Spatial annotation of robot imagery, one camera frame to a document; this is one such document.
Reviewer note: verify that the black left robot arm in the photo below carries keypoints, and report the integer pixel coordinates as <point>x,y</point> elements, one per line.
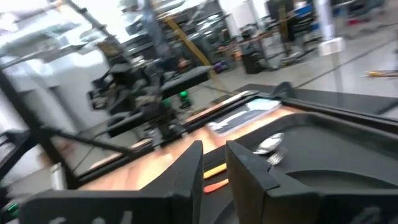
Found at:
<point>183,81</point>

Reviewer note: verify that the black slanted support pole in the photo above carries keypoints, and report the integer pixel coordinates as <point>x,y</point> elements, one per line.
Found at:
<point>21,115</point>

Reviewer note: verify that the small black camera mount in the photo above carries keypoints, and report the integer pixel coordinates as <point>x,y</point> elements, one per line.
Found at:
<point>283,90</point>

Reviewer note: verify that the yellow slanted beam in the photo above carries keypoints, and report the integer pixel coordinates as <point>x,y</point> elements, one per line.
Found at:
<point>189,46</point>

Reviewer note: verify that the white pillar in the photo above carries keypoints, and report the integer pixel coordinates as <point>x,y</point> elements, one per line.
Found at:
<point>328,28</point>

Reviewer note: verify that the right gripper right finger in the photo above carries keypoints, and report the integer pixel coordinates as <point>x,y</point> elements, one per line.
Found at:
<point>248,186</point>

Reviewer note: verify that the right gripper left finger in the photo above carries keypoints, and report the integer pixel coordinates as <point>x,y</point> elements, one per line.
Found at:
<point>183,186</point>

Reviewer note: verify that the small white post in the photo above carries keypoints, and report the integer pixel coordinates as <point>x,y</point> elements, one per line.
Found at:
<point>58,176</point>

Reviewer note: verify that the yellow object on floor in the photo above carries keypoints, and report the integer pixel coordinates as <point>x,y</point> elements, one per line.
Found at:
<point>377,73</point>

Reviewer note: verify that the black plastic tray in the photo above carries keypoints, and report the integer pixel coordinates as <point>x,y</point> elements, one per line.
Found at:
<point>326,146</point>

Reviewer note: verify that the black floor cabinet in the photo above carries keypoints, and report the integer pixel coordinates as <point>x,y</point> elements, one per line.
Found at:
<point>253,62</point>

